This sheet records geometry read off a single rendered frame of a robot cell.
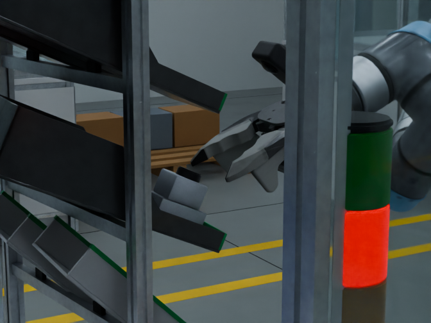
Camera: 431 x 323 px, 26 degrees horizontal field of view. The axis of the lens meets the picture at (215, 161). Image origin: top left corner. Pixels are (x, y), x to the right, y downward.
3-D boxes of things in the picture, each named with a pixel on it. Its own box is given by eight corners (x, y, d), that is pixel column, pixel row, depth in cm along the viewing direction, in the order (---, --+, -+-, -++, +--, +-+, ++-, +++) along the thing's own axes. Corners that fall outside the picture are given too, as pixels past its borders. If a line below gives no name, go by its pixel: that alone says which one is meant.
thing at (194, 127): (201, 152, 738) (201, 102, 729) (254, 172, 670) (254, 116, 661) (56, 169, 680) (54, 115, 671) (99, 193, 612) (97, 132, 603)
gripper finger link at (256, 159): (260, 214, 107) (302, 170, 113) (242, 171, 105) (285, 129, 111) (240, 213, 110) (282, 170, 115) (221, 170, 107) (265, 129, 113)
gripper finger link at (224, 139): (205, 195, 117) (272, 166, 117) (187, 156, 115) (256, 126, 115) (202, 186, 120) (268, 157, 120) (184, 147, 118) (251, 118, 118)
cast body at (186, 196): (181, 227, 114) (203, 174, 114) (198, 238, 110) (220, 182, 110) (123, 207, 110) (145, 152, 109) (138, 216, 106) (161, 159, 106)
